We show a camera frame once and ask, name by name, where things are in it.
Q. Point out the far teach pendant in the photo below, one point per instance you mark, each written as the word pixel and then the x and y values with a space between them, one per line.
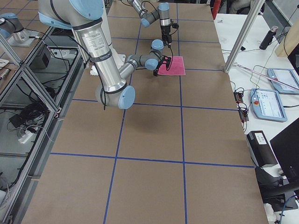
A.
pixel 286 76

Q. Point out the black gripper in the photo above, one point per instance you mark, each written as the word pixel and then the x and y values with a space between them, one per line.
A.
pixel 166 31
pixel 167 63

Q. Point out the black box with label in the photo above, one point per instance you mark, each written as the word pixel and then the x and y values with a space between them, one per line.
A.
pixel 260 150

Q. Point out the pink towel with grey back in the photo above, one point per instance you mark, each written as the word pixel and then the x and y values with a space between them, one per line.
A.
pixel 177 68

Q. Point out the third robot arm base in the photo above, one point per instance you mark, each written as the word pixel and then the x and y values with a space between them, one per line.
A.
pixel 13 31

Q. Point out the aluminium frame post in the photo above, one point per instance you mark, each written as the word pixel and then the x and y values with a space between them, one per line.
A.
pixel 255 9

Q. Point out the small circuit board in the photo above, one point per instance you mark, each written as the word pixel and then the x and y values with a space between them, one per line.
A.
pixel 238 97

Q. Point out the teach pendant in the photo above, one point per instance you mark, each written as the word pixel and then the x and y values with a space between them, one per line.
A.
pixel 286 76
pixel 267 105

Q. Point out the white power strip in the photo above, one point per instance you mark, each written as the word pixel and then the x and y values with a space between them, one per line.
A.
pixel 25 137

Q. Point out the black water bottle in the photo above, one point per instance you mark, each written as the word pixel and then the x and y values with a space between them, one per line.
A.
pixel 268 38

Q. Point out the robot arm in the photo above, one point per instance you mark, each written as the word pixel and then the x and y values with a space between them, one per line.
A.
pixel 160 13
pixel 85 18

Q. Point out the black monitor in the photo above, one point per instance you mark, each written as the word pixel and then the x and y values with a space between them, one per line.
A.
pixel 285 146

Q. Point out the near teach pendant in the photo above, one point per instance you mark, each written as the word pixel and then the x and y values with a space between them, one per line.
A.
pixel 267 105

